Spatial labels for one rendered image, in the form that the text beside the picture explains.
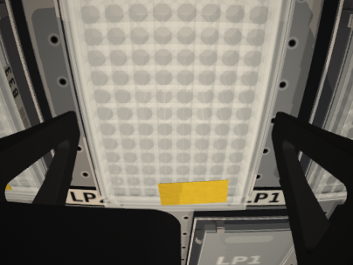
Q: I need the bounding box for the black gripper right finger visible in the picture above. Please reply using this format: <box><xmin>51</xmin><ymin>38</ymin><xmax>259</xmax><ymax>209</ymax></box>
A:
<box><xmin>272</xmin><ymin>112</ymin><xmax>353</xmax><ymax>265</ymax></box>

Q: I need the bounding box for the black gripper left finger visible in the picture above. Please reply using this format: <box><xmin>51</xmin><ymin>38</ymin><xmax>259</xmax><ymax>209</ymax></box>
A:
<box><xmin>0</xmin><ymin>111</ymin><xmax>80</xmax><ymax>206</ymax></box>

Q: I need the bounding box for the grey flat base plate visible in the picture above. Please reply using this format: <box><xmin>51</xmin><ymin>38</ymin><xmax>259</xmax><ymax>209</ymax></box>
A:
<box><xmin>22</xmin><ymin>0</ymin><xmax>346</xmax><ymax>265</ymax></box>

